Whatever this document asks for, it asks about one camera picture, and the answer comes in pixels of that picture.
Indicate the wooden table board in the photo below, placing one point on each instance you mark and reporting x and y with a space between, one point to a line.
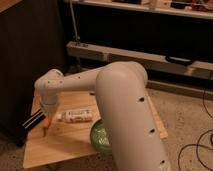
62 141

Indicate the white plastic bottle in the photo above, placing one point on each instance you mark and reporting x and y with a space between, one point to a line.
73 116

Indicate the black handle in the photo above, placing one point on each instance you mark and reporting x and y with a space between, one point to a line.
179 61

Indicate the green bowl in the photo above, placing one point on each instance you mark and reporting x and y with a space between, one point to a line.
98 138

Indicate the metal pole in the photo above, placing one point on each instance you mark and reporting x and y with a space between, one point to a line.
76 35

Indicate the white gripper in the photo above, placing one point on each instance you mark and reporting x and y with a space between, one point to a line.
48 110

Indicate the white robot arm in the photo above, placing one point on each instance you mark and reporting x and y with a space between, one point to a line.
122 101

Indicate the upper shelf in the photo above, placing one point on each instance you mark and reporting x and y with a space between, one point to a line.
150 7

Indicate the grey metal beam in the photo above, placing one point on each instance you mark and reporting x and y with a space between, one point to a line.
197 69

